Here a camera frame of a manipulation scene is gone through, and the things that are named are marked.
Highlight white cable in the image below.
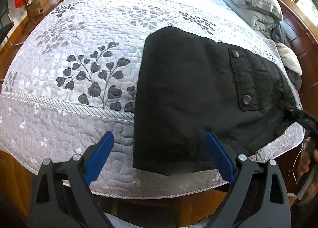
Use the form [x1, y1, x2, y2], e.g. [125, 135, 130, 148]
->
[293, 141, 305, 187]

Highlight bed with quilted floral cover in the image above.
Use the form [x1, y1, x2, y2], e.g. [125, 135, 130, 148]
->
[0, 0, 307, 199]

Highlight black pants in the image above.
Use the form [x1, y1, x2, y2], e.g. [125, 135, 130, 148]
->
[133, 26, 311, 176]

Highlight person's right hand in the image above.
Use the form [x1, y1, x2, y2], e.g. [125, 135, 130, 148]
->
[298, 147, 318, 177]

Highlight white fleece blanket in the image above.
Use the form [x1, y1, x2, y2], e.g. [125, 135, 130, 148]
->
[276, 43, 302, 75]

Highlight dark grey garment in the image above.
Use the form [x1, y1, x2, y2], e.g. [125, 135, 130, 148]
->
[271, 19, 303, 92]

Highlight pale cloth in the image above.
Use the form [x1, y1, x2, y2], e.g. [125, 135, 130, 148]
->
[104, 213, 207, 228]

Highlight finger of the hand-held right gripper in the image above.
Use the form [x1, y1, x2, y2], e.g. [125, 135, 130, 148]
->
[293, 109, 318, 132]

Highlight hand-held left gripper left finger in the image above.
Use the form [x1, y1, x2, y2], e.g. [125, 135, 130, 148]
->
[28, 131, 115, 228]

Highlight black mesh office chair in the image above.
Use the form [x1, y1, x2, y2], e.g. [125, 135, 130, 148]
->
[0, 4, 23, 48]

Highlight folded grey comforter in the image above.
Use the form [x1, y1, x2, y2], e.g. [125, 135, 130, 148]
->
[221, 0, 284, 40]

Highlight dark wooden headboard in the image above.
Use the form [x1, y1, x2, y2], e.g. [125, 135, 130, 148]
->
[279, 0, 318, 121]

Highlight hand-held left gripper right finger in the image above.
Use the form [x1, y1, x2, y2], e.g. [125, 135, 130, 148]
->
[205, 131, 292, 228]

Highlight large cardboard box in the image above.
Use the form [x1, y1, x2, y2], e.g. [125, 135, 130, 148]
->
[30, 1, 50, 18]

